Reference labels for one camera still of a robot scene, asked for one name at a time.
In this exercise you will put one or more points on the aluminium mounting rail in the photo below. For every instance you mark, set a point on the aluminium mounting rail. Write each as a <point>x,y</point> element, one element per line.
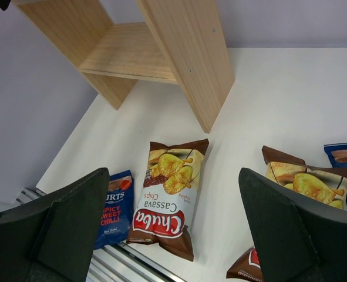
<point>123,263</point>

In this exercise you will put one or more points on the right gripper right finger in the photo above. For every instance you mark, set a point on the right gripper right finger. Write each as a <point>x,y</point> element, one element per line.
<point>296,238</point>

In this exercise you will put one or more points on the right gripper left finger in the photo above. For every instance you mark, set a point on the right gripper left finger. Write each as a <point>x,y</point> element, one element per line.
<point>52,238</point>

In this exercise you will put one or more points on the right Chuba cassava chips bag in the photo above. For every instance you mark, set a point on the right Chuba cassava chips bag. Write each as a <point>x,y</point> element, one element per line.
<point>325,185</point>

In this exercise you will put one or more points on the wooden two-tier shelf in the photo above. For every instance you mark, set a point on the wooden two-tier shelf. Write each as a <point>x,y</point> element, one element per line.
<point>178,42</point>

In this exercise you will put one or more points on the chuba cassava chips bag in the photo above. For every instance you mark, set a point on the chuba cassava chips bag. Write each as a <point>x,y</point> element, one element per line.
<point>165,209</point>
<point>325,185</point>

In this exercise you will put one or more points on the left Chuba cassava chips bag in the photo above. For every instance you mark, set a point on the left Chuba cassava chips bag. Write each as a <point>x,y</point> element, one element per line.
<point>165,209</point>

